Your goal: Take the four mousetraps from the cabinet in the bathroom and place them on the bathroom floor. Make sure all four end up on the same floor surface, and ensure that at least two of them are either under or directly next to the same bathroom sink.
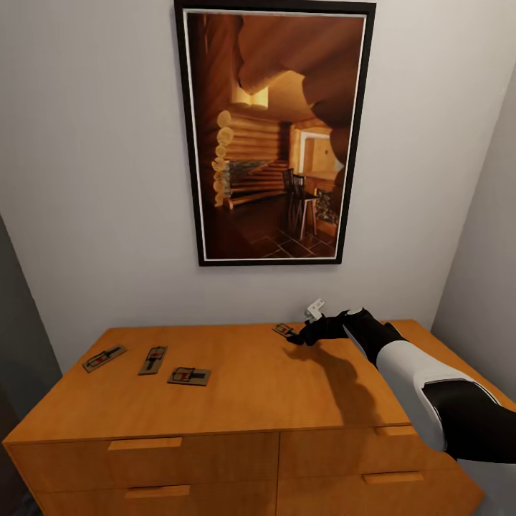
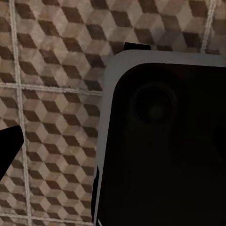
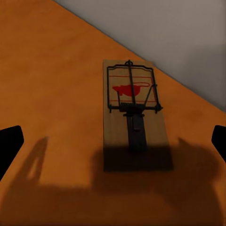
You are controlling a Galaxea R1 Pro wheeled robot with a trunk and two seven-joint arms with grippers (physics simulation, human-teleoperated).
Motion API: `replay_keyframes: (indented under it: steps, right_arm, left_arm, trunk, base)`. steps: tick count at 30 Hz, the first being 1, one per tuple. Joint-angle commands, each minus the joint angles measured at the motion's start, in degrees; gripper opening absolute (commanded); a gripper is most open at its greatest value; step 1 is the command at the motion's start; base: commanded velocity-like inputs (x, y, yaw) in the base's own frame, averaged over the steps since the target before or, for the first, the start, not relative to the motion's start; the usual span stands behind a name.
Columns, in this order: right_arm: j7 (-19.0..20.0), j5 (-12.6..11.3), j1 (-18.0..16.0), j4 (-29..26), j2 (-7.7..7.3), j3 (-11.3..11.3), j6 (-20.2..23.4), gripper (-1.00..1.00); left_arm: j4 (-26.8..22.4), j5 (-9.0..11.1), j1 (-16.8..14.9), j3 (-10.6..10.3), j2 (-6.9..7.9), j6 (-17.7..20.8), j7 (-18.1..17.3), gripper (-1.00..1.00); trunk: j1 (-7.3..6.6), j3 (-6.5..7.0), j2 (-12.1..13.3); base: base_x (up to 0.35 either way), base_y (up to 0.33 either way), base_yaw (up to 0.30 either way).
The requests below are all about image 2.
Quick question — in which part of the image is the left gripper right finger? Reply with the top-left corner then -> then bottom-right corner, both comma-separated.
211,125 -> 226,162

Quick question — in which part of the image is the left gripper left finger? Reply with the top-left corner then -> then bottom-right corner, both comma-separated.
0,125 -> 24,181

